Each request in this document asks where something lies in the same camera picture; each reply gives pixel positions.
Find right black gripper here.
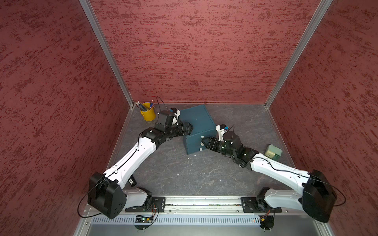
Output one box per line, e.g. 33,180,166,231
200,136,236,157

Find teal drawer cabinet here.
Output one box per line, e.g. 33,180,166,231
180,105,217,154

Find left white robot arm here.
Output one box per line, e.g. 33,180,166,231
82,122,194,219

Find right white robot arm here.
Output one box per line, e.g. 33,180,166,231
202,137,338,223

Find yellow pen cup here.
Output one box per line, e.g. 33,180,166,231
140,106,156,122

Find green pencil sharpener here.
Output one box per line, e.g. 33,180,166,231
264,144,282,161

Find pens in cup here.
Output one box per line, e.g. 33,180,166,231
134,101,153,112

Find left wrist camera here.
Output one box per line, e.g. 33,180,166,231
169,108,181,126

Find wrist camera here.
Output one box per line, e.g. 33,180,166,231
216,124,229,142
169,108,181,126

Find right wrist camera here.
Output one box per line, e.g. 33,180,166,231
216,124,229,142

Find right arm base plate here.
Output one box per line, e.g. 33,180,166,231
240,197,282,213

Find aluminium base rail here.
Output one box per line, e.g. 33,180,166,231
73,195,336,236

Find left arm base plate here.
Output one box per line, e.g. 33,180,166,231
125,196,166,213

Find left corner aluminium post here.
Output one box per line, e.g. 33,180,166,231
79,0,134,107

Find corner aluminium post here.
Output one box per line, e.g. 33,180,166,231
265,0,333,109
79,0,134,107

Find right corner aluminium post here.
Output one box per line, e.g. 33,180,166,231
265,0,333,109

